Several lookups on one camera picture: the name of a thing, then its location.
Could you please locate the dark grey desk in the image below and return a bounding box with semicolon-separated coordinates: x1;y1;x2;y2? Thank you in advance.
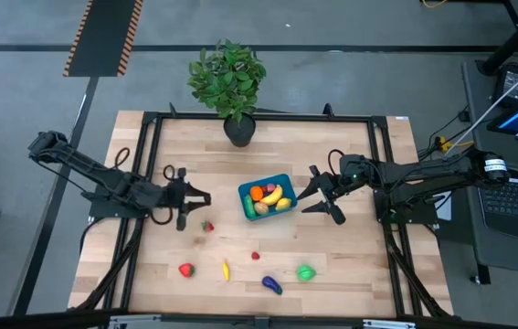
461;58;518;285

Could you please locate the black stand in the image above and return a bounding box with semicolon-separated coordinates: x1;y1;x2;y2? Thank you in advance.
477;0;518;77

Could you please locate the black orange striped floor mat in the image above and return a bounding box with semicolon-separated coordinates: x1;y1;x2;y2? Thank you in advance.
62;0;144;78

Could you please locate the white rod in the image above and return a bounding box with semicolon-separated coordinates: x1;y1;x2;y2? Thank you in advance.
456;55;518;143

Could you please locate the green artificial plant black pot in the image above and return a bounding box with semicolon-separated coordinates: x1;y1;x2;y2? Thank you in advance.
187;38;268;148

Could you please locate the silver aluminium profile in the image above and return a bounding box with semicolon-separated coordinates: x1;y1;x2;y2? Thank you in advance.
108;313;164;329
362;318;418;329

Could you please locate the purple eggplant toy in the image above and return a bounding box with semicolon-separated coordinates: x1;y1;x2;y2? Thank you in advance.
260;275;284;296

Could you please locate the black aluminium table frame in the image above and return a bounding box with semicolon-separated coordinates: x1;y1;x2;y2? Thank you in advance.
69;102;454;321

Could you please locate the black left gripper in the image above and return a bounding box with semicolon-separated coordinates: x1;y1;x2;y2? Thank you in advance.
164;166;213;232

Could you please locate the black power adapter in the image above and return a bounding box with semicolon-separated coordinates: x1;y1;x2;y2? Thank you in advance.
491;62;518;110

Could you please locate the yellow electrical plug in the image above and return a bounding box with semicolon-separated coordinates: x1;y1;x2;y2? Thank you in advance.
436;135;454;154

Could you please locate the yellow banana toy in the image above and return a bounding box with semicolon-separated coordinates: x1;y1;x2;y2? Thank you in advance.
259;184;284;207

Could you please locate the green bell pepper toy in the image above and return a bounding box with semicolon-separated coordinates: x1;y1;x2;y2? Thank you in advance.
295;263;318;282

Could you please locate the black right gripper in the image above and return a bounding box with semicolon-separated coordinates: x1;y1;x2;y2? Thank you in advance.
296;154;378;226

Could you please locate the blue plastic tupperware container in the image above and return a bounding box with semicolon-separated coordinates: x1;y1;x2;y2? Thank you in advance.
238;173;299;222

